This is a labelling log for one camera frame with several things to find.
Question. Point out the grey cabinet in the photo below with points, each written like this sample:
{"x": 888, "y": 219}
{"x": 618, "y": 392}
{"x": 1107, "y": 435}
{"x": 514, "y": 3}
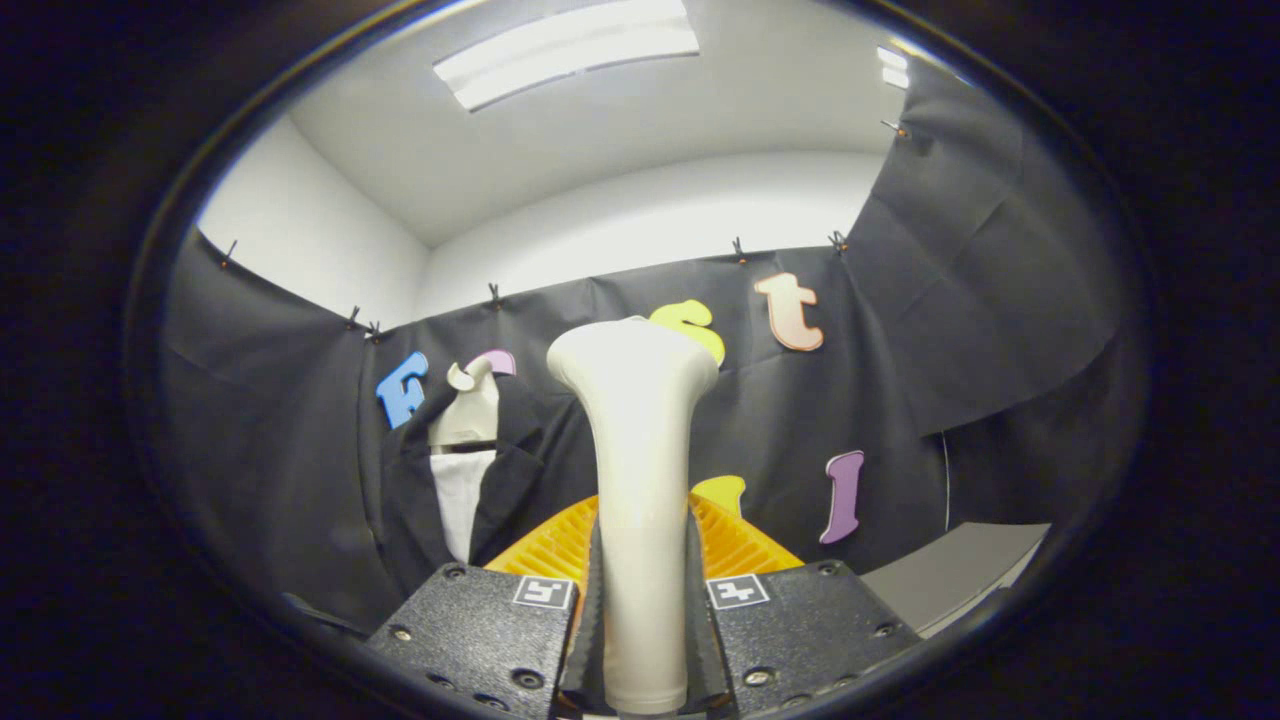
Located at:
{"x": 950, "y": 570}

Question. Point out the white shirt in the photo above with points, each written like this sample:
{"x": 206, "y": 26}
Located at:
{"x": 460, "y": 500}

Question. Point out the black backdrop cloth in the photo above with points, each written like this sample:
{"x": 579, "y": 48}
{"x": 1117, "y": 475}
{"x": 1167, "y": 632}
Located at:
{"x": 780, "y": 420}

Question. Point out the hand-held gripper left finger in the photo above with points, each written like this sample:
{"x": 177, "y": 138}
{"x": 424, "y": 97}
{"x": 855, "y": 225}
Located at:
{"x": 480, "y": 630}

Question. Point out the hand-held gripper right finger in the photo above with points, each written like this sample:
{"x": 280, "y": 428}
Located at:
{"x": 800, "y": 630}

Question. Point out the black suit jacket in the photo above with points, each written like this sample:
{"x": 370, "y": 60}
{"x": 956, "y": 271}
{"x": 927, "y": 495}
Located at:
{"x": 520, "y": 490}

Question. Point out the row of small black clips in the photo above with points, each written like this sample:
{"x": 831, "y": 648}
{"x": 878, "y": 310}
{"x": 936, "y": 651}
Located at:
{"x": 738, "y": 250}

